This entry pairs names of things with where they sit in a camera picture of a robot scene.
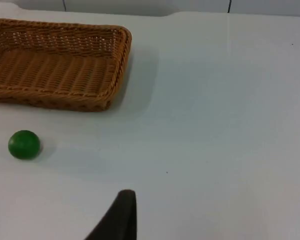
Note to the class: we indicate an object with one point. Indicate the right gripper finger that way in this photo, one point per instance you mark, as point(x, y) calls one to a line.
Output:
point(121, 220)

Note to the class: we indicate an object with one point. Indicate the pale brown wicker basket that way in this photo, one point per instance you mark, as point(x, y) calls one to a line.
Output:
point(55, 67)

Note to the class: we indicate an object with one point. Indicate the green ball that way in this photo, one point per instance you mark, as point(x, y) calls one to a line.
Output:
point(24, 145)

